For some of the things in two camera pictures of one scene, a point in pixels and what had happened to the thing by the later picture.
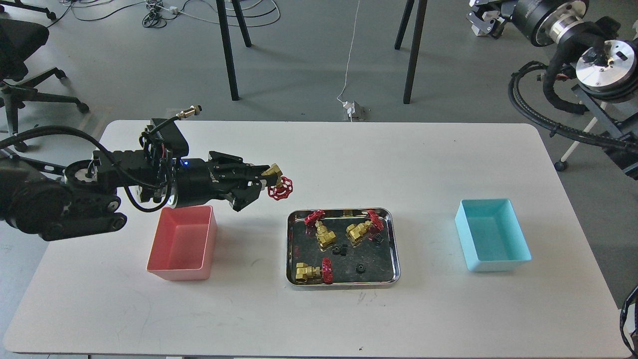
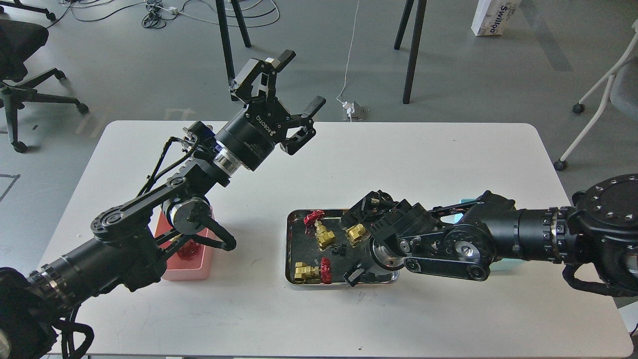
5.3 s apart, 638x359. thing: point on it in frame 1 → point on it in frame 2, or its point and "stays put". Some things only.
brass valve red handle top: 325,237 stays put
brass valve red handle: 355,233 stays put
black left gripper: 198,180 → 250,136
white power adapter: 350,106 stays put
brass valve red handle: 284,187 → 188,252
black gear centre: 337,249 stays put
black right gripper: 540,20 → 386,222
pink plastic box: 184,243 stays put
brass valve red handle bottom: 304,273 stays put
